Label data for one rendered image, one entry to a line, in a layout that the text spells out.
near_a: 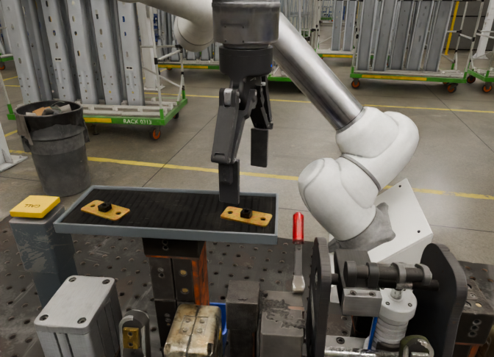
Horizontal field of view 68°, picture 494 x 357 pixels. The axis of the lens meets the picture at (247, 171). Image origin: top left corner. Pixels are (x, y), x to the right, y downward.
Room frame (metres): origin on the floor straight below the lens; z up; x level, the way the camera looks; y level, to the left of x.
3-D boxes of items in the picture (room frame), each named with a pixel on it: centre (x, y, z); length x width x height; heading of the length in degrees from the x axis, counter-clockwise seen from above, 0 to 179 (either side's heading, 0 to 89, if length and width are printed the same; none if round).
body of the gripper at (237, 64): (0.53, 0.00, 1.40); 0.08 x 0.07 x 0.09; 160
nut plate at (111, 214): (0.55, 0.25, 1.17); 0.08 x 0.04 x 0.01; 65
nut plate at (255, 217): (0.53, 0.00, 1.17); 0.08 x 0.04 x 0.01; 70
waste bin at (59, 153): (2.83, 1.57, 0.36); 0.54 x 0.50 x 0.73; 168
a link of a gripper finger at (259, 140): (0.59, -0.02, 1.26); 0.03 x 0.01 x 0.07; 70
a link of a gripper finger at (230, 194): (0.47, 0.03, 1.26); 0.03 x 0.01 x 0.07; 70
